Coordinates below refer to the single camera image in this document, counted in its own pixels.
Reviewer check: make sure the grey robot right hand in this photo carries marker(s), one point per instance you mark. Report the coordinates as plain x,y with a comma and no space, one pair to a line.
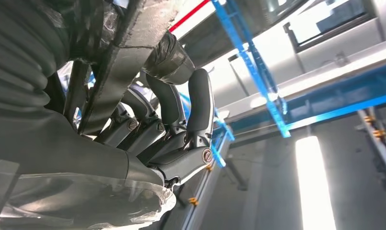
69,190

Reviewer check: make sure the blue steel shelf rack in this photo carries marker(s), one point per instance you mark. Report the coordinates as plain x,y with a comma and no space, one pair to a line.
339,95

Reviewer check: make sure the red barrier belt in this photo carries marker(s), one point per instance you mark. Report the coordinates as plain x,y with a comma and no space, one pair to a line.
188,16

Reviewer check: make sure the ceiling light panel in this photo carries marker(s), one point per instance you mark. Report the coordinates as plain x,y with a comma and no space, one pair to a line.
315,184

